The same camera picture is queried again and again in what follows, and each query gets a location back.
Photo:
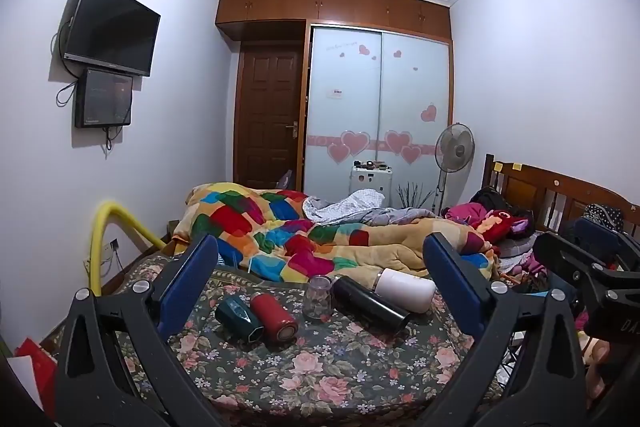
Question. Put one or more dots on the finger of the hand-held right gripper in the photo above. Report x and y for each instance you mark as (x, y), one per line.
(567, 257)

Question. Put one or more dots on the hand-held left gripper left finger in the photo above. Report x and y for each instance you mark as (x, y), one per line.
(184, 289)

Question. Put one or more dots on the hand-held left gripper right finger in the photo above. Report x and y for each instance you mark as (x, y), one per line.
(451, 289)

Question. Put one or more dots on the dark green cup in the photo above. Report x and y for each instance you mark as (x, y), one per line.
(239, 317)

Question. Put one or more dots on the person's right hand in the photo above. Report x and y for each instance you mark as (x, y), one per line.
(597, 369)

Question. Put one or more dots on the dark blue cloth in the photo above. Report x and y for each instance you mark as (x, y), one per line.
(592, 238)

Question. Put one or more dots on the white thermos bottle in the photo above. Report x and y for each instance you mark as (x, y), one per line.
(407, 291)

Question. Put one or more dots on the dark dotted bag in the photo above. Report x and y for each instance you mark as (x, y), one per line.
(605, 216)

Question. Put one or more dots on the red plush toy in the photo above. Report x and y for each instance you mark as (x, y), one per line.
(505, 224)

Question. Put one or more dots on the wooden bed headboard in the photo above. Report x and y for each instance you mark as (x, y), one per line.
(545, 187)

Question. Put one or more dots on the pink clothing pile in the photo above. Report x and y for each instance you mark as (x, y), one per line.
(462, 213)

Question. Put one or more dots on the black thermos bottle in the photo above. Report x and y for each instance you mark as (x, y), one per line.
(367, 304)

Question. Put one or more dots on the red thermos bottle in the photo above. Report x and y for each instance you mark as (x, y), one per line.
(272, 314)

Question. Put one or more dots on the black bag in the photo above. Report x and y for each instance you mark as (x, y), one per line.
(492, 198)

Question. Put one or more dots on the yellow foam tube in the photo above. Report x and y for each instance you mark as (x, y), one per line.
(107, 214)

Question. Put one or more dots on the colourful patchwork blanket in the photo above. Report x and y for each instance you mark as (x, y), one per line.
(280, 232)

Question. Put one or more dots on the grey white crumpled sheet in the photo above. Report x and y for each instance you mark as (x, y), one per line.
(355, 207)

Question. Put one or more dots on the clear glass jar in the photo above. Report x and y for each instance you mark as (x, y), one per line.
(318, 299)

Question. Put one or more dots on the small white cabinet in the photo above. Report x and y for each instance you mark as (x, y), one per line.
(371, 182)

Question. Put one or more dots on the floral bed sheet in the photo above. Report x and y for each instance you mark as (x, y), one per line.
(325, 372)

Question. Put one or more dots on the red paper bag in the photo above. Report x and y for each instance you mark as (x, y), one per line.
(37, 372)

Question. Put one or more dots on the brown wooden door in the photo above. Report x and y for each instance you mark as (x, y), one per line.
(270, 117)

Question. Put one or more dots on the frosted sliding wardrobe door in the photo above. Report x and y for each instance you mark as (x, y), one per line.
(345, 107)
(415, 97)

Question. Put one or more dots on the wooden overhead cabinet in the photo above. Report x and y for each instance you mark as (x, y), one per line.
(335, 9)

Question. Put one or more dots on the standing pedestal fan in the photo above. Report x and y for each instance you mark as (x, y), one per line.
(455, 147)

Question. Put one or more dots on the small black wall monitor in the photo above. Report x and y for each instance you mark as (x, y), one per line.
(104, 98)

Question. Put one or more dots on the wall-mounted black television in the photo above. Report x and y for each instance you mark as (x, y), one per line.
(112, 27)

